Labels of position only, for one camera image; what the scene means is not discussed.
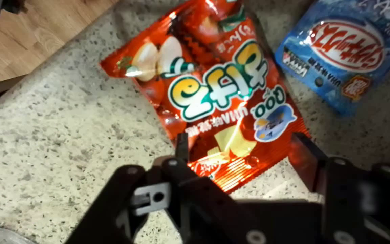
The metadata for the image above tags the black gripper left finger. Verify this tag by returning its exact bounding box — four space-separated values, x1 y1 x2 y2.
160 132 259 244

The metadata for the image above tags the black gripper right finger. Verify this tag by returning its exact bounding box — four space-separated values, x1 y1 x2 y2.
289 132 390 244

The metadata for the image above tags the red snack sachet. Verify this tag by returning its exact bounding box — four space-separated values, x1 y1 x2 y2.
100 0 308 192

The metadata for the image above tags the blue KitKat sachet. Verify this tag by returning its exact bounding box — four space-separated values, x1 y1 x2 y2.
275 0 390 113

